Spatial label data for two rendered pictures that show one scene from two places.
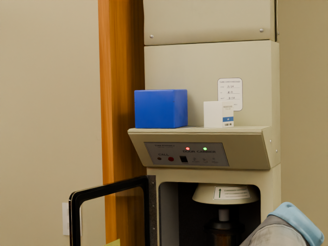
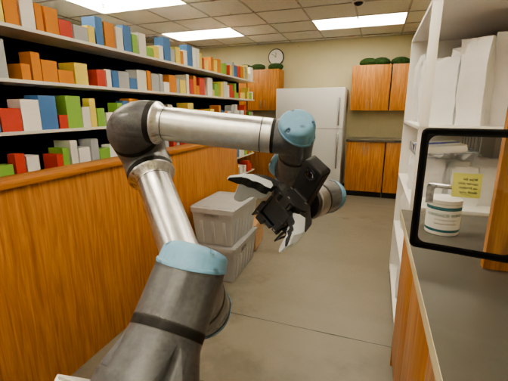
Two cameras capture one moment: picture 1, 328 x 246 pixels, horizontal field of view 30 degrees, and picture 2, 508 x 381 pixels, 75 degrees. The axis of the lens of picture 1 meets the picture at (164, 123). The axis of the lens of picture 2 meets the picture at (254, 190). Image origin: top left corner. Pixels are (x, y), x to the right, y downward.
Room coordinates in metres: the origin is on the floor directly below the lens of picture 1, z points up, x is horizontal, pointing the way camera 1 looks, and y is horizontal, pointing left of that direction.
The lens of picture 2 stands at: (0.71, -0.87, 1.44)
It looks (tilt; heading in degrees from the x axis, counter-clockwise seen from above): 14 degrees down; 89
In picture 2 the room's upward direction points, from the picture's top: straight up
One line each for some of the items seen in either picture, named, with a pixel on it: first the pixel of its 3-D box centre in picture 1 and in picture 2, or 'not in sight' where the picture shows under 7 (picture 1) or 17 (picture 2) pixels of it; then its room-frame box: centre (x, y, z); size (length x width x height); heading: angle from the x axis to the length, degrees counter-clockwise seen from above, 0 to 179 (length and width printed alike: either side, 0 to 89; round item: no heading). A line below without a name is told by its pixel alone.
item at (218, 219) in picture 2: not in sight; (226, 217); (0.50, 2.04, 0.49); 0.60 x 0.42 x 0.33; 69
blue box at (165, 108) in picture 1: (161, 108); not in sight; (1.46, 0.00, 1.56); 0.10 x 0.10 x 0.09; 69
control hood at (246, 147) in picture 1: (199, 148); not in sight; (1.43, -0.08, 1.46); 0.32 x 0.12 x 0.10; 69
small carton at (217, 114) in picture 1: (218, 114); not in sight; (1.41, -0.13, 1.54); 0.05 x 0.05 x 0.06; 53
